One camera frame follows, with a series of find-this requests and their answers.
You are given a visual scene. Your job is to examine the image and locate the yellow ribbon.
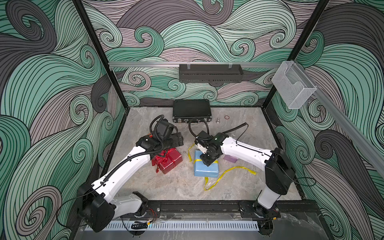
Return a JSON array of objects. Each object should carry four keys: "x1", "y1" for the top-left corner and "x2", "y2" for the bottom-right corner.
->
[{"x1": 187, "y1": 146, "x2": 257, "y2": 191}]

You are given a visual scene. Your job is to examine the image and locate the blue gift box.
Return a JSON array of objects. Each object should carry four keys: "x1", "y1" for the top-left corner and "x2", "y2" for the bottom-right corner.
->
[{"x1": 194, "y1": 150, "x2": 219, "y2": 178}]

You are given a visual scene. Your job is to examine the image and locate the purple gift box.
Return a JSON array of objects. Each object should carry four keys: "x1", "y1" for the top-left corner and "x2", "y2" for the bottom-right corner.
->
[{"x1": 223, "y1": 155, "x2": 238, "y2": 163}]

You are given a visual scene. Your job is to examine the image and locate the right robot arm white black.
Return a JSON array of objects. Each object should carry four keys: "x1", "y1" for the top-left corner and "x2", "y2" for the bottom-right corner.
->
[{"x1": 195, "y1": 132, "x2": 296, "y2": 210}]

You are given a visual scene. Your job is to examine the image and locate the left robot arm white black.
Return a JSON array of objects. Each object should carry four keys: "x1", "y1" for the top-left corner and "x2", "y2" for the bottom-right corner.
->
[{"x1": 75, "y1": 133, "x2": 184, "y2": 233}]

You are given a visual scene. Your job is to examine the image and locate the red gift box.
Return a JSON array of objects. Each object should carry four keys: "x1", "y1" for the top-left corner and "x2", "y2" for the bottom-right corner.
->
[{"x1": 151, "y1": 148, "x2": 183, "y2": 175}]

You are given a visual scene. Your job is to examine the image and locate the red ribbon on red box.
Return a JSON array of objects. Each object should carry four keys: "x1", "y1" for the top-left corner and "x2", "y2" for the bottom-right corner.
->
[{"x1": 151, "y1": 150, "x2": 174, "y2": 175}]

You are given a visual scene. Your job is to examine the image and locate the black hard case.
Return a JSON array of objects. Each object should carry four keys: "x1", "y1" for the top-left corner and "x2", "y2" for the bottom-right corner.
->
[{"x1": 173, "y1": 99, "x2": 212, "y2": 123}]

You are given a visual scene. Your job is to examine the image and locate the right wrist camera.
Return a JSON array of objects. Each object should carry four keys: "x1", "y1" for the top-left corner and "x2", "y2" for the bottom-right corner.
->
[{"x1": 195, "y1": 137, "x2": 207, "y2": 154}]

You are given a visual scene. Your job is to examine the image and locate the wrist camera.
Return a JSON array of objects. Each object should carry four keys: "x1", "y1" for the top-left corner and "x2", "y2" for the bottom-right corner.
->
[
  {"x1": 156, "y1": 119, "x2": 175, "y2": 140},
  {"x1": 195, "y1": 137, "x2": 207, "y2": 154}
]

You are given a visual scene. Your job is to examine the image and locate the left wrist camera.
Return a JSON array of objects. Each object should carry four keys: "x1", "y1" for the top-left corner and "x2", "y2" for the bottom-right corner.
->
[{"x1": 156, "y1": 119, "x2": 175, "y2": 140}]

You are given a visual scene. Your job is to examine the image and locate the black wall tray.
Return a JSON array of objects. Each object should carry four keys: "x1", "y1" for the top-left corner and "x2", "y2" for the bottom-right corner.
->
[{"x1": 179, "y1": 65, "x2": 244, "y2": 84}]

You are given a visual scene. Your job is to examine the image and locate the white slotted cable duct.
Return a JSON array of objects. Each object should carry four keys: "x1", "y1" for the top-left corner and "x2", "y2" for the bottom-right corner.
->
[{"x1": 103, "y1": 220, "x2": 259, "y2": 232}]

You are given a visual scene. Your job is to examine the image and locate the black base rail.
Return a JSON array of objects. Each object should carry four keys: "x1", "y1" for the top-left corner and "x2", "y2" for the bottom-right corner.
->
[{"x1": 80, "y1": 199, "x2": 319, "y2": 217}]

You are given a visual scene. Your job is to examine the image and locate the aluminium rail back wall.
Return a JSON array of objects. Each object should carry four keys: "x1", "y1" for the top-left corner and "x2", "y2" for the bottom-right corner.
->
[{"x1": 108, "y1": 61, "x2": 282, "y2": 69}]

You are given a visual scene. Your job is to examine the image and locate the aluminium rail wall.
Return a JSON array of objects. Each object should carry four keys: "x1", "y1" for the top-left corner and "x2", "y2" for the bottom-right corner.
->
[
  {"x1": 108, "y1": 61, "x2": 282, "y2": 69},
  {"x1": 294, "y1": 62, "x2": 384, "y2": 176}
]

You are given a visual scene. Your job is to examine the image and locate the clear plastic wall bin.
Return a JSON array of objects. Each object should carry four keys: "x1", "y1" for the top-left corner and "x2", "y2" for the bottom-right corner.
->
[{"x1": 272, "y1": 61, "x2": 317, "y2": 110}]

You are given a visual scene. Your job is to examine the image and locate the aluminium rail right wall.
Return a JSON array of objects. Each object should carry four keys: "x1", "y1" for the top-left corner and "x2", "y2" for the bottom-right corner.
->
[{"x1": 294, "y1": 62, "x2": 384, "y2": 176}]

